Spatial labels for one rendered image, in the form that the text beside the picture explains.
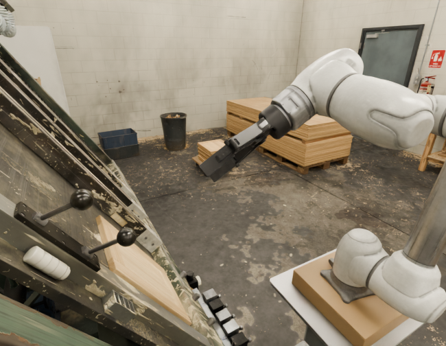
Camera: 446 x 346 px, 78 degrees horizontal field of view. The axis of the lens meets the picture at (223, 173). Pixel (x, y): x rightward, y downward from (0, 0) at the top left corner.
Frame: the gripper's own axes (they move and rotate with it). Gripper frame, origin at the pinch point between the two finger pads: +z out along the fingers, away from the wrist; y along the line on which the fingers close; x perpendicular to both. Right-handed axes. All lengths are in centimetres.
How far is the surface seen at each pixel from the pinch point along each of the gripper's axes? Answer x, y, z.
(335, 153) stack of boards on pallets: 39, -388, -172
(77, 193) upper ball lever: -8.5, 17.0, 19.9
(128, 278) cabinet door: 6.4, -16.8, 37.2
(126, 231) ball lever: 0.1, 8.4, 20.1
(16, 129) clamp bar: -54, -20, 41
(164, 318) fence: 20.6, -13.2, 33.7
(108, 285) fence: 5.6, 1.2, 33.0
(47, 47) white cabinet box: -305, -258, 69
